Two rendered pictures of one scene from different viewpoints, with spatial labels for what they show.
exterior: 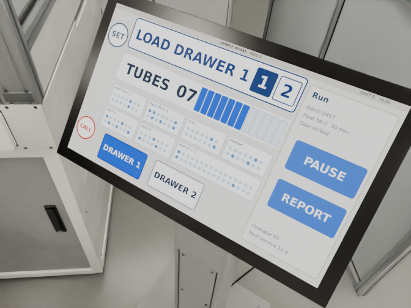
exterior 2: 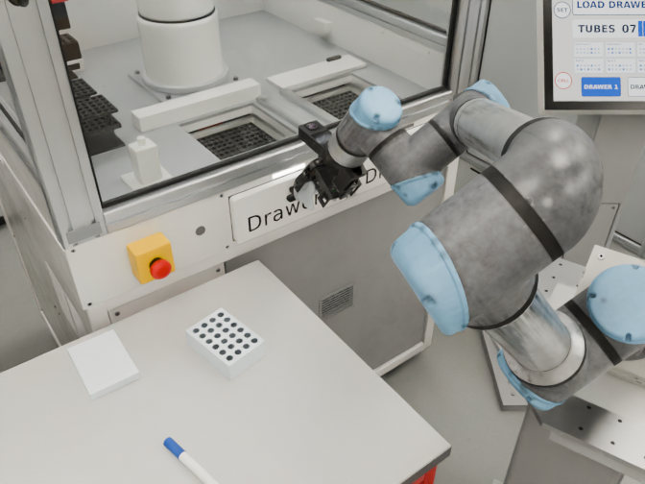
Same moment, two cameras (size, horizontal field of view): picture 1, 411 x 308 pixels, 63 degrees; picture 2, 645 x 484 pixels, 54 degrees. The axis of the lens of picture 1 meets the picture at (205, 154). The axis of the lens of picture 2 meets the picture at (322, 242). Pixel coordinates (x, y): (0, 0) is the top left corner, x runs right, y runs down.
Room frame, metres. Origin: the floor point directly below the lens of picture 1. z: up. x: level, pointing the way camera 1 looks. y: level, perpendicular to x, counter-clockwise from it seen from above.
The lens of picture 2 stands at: (-0.56, 1.38, 1.63)
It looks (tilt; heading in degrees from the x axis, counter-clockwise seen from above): 38 degrees down; 332
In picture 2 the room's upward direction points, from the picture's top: straight up
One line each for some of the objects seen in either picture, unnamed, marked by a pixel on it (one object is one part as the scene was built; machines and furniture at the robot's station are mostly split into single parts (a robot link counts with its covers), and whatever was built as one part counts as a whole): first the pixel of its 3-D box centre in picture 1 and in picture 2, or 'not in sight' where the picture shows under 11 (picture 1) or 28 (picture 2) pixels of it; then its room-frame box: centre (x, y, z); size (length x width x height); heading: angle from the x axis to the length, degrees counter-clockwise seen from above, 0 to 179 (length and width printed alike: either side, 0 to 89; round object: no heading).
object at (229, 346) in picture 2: not in sight; (226, 342); (0.23, 1.17, 0.78); 0.12 x 0.08 x 0.04; 19
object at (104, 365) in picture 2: not in sight; (103, 363); (0.29, 1.37, 0.77); 0.13 x 0.09 x 0.02; 7
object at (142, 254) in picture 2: not in sight; (152, 258); (0.40, 1.24, 0.88); 0.07 x 0.05 x 0.07; 99
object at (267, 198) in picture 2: not in sight; (292, 198); (0.47, 0.91, 0.87); 0.29 x 0.02 x 0.11; 99
